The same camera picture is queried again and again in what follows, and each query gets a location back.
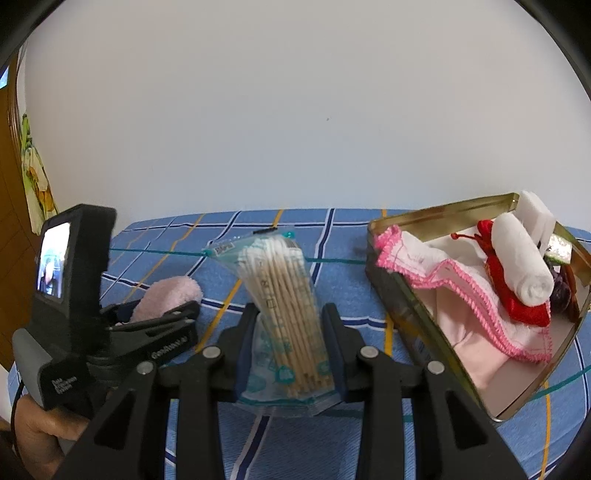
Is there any dark purple pouch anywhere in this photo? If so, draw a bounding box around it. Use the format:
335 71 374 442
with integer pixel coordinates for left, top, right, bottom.
549 263 573 315

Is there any white gauze cloth pink trim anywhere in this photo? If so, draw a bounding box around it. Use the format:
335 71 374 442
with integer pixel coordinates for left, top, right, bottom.
375 226 554 365

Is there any white foam block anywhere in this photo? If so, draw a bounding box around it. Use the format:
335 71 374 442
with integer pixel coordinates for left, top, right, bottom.
515 191 557 247

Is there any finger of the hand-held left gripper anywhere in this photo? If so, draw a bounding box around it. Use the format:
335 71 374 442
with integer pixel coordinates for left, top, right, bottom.
99 300 144 326
106 302 201 334

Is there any cotton swab bag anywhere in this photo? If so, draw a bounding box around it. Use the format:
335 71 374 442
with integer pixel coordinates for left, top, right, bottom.
202 228 345 418

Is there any red pouch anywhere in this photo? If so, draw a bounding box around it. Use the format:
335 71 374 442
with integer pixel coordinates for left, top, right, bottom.
451 220 552 328

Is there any green floral curtain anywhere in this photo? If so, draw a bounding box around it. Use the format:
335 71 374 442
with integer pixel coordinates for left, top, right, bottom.
18 113 58 232

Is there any white bandage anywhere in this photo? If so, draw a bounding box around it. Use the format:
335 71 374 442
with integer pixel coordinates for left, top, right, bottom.
490 215 555 305

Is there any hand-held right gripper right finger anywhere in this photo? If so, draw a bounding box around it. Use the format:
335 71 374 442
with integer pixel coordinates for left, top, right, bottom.
321 302 518 480

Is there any person's left hand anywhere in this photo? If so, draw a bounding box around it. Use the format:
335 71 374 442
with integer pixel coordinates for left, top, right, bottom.
11 394 92 462

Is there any pink fluffy puff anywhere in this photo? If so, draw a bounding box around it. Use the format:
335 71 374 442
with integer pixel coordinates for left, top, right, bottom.
129 275 202 324

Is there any blue plaid bedsheet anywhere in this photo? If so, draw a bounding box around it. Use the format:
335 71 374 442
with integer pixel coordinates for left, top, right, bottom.
99 209 591 480

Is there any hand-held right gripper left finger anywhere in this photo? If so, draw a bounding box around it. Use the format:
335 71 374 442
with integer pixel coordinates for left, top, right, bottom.
53 302 262 480

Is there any gold tin box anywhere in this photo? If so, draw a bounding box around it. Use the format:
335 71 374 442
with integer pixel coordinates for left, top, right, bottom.
366 192 591 422

